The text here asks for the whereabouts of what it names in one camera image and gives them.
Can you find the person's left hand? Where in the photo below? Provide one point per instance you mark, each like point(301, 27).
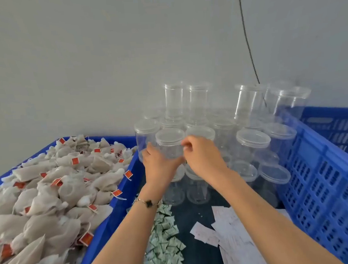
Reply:
point(159, 170)

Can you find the person's right hand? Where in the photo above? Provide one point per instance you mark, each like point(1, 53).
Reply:
point(205, 158)

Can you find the clear jar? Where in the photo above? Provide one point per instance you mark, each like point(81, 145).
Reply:
point(170, 142)

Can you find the group of lidded jars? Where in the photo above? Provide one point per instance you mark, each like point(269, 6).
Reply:
point(252, 140)

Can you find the pile of green desiccant packets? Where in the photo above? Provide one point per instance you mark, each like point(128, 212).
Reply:
point(164, 244)

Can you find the pile of white label papers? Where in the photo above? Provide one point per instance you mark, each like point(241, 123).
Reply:
point(229, 239)

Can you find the pile of tea bags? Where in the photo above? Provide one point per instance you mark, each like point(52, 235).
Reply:
point(48, 199)

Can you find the blue slatted crate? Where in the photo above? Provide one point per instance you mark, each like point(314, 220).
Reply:
point(327, 197)

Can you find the person's right forearm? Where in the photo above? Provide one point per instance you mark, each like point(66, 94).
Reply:
point(264, 225)

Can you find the person's left forearm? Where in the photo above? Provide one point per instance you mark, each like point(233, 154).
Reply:
point(122, 247)

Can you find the blue plastic tray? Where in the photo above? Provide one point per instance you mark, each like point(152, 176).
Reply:
point(109, 221)

